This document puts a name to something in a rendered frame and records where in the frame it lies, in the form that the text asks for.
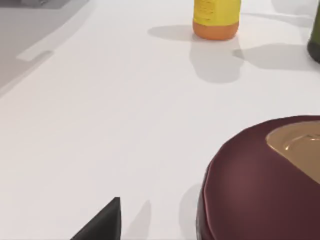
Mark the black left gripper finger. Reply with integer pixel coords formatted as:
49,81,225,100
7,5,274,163
69,196,122,240

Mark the dark red can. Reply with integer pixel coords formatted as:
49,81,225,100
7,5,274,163
195,115,320,240

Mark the yellow and orange bottle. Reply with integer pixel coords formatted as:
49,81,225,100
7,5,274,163
192,0,242,41

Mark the dark green bottle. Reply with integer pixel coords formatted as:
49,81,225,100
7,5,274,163
306,14,320,63

